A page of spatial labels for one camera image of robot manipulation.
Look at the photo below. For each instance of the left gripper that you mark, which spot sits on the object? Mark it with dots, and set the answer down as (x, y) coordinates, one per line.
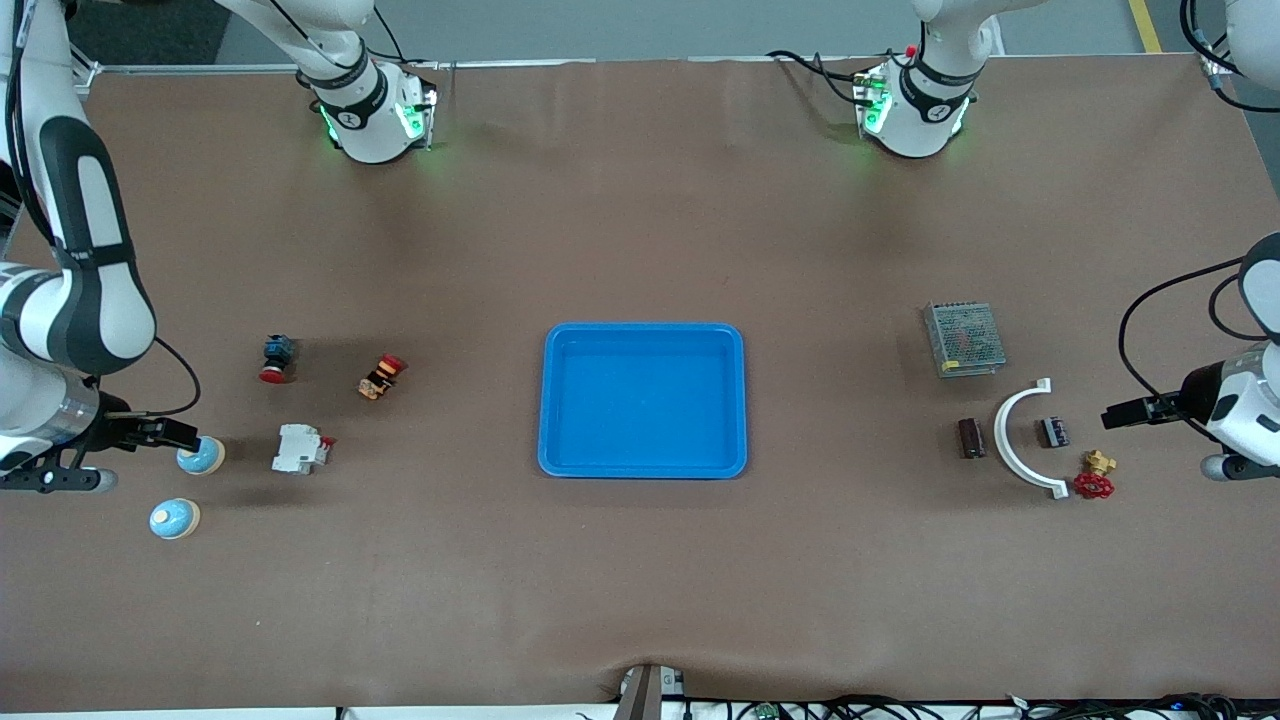
(1194, 388)

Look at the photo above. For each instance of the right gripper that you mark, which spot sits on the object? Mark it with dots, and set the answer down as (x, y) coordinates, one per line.
(112, 421)

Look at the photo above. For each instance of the blue bell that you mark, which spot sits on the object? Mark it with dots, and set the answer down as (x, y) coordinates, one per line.
(174, 519)
(208, 458)

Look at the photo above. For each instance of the small black connector block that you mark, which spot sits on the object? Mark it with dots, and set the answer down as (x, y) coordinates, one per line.
(1055, 432)

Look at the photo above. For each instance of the large brown electrolytic capacitor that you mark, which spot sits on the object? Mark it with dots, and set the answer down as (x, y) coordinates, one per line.
(970, 438)

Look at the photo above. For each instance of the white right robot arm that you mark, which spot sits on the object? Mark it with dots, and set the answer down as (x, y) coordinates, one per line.
(90, 310)

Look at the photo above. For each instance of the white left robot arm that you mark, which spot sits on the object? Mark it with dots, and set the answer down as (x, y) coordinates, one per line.
(920, 125)

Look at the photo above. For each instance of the blue plastic tray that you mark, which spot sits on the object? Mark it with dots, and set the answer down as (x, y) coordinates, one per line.
(645, 410)

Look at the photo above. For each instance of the white circuit breaker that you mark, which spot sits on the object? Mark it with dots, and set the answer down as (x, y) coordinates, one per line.
(298, 450)

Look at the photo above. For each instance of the red button with blue body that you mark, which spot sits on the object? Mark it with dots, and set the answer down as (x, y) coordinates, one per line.
(277, 358)

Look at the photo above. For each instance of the metal mesh power supply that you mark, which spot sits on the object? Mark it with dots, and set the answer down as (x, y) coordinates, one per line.
(963, 340)

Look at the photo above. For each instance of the white curved plastic bracket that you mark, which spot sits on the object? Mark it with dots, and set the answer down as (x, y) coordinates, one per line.
(1003, 435)

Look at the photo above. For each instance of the red and orange push switch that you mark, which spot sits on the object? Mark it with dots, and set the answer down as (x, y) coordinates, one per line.
(381, 376)

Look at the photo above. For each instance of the aluminium frame post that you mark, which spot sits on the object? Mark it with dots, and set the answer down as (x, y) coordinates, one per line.
(1212, 62)
(88, 75)

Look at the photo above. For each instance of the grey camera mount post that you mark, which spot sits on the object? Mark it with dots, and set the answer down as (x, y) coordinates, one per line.
(645, 692)

